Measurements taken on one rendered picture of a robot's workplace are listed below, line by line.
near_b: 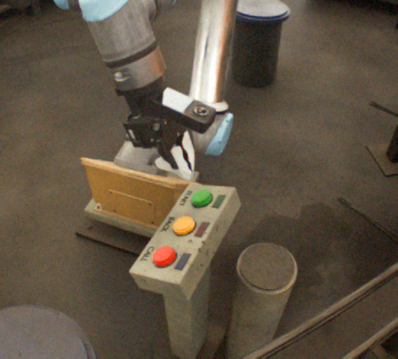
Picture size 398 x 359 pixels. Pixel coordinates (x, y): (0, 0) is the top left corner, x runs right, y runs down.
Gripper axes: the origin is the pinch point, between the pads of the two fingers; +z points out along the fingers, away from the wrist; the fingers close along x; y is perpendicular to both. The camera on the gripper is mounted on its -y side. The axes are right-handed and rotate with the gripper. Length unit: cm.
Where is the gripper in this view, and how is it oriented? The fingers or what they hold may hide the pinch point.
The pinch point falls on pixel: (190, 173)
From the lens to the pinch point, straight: 75.1
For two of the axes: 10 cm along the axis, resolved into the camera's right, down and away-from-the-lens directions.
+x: -4.4, 6.1, -6.6
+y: -8.4, -0.3, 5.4
